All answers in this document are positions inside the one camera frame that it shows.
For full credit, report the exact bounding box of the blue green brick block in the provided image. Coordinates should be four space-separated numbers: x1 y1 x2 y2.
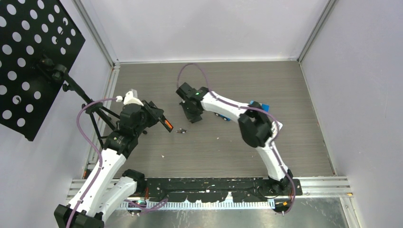
249 100 269 112

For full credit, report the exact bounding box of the orange battery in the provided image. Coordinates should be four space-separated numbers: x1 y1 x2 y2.
164 120 173 132

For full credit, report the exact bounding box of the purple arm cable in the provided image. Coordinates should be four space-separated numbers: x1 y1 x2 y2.
65 96 124 228
177 63 297 215

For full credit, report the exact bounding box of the black perforated board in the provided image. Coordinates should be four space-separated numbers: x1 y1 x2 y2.
0 0 85 141

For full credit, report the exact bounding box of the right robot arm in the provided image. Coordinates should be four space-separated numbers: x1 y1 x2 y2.
176 83 292 195

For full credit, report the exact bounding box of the black remote control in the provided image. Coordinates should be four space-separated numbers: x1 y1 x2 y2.
159 115 173 132

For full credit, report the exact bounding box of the white air conditioner remote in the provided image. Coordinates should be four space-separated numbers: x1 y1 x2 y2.
271 121 283 137

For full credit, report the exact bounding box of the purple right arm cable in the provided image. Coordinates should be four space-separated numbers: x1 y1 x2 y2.
177 63 297 215

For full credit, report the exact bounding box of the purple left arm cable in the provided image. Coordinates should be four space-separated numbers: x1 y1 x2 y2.
65 96 124 228

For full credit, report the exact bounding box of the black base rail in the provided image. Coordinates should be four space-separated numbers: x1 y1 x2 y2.
132 177 302 203

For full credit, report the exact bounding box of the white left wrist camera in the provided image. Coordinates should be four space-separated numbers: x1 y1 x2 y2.
115 89 144 106

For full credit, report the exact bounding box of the blue toy car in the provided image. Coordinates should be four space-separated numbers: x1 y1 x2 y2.
215 113 230 121

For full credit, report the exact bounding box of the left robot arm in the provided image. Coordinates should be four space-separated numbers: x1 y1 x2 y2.
54 101 173 228

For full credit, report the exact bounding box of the black tripod stand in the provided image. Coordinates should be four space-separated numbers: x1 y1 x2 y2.
34 54 120 147

